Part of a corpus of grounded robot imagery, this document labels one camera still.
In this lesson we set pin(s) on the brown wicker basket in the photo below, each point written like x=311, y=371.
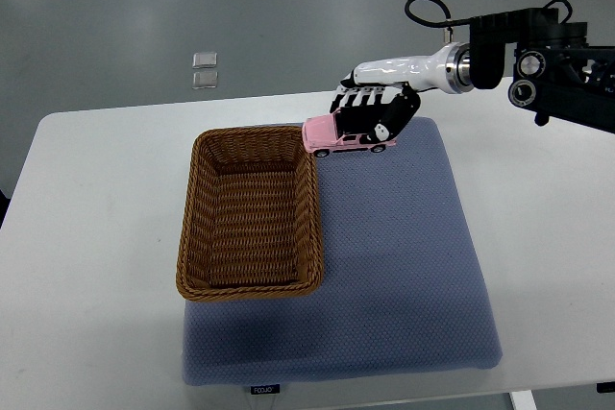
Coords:
x=252, y=221

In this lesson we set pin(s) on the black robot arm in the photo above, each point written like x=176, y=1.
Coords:
x=556, y=72

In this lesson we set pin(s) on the black object at left edge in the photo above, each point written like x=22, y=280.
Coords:
x=4, y=205

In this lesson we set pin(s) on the white table leg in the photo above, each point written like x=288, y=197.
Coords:
x=522, y=400

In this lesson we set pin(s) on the upper floor metal plate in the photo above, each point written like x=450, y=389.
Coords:
x=204, y=60

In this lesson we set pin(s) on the blue grey cushion mat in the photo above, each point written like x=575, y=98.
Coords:
x=402, y=291

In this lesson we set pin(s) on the pink toy car black roof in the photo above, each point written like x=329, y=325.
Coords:
x=345, y=130

